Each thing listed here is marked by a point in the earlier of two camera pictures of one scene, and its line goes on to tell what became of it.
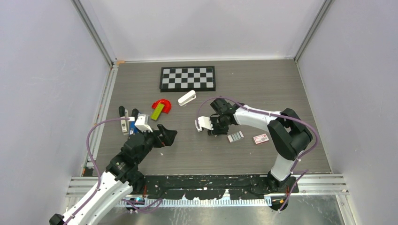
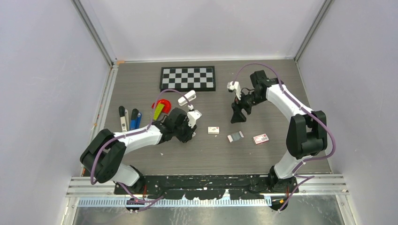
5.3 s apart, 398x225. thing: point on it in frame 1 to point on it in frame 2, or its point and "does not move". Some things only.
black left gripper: [167, 138] to [189, 131]
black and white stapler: [124, 113] does not move
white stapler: [187, 98] does not move
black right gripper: [216, 131] to [237, 107]
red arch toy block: [167, 106] does not move
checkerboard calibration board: [198, 78] does not move
